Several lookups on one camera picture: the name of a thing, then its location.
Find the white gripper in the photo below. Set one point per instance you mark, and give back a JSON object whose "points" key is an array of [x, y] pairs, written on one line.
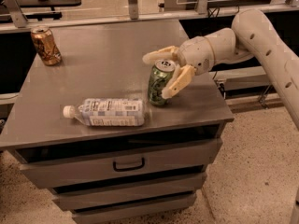
{"points": [[193, 54]]}

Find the green soda can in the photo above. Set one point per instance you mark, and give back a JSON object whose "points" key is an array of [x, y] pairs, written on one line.
{"points": [[161, 72]]}

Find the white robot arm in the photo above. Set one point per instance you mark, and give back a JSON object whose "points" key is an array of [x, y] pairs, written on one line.
{"points": [[254, 174]]}

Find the blue label plastic bottle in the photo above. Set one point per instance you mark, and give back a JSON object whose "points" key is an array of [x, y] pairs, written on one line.
{"points": [[107, 112]]}

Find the brown soda can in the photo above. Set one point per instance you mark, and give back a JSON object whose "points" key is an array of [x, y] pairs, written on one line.
{"points": [[45, 45]]}

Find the grey drawer cabinet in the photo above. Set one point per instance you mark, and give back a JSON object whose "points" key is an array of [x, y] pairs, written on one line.
{"points": [[85, 131]]}

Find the black drawer handle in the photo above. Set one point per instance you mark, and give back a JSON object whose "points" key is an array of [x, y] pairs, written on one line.
{"points": [[128, 166]]}

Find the metal railing frame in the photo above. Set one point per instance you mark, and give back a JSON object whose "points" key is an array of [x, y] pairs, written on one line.
{"points": [[16, 19]]}

